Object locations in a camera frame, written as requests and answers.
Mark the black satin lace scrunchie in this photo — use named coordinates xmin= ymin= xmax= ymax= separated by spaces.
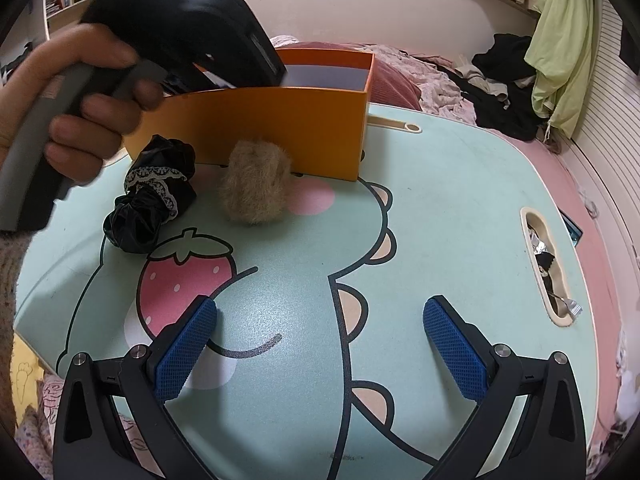
xmin=103 ymin=134 xmax=196 ymax=254

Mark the brown fur scrunchie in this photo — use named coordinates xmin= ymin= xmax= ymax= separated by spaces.
xmin=219 ymin=140 xmax=291 ymax=226

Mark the person left hand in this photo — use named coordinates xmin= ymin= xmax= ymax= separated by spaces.
xmin=0 ymin=23 xmax=166 ymax=187

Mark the orange cardboard box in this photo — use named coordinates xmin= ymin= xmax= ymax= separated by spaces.
xmin=125 ymin=48 xmax=374 ymax=181

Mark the dark red pillow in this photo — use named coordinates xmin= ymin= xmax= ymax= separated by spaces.
xmin=290 ymin=41 xmax=422 ymax=112

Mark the pink floral duvet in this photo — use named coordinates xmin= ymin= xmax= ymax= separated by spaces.
xmin=271 ymin=35 xmax=476 ymax=126

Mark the black clothes pile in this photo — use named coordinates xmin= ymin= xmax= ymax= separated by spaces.
xmin=438 ymin=34 xmax=544 ymax=142

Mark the green hanging cloth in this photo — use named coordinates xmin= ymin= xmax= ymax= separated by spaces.
xmin=525 ymin=0 xmax=594 ymax=138

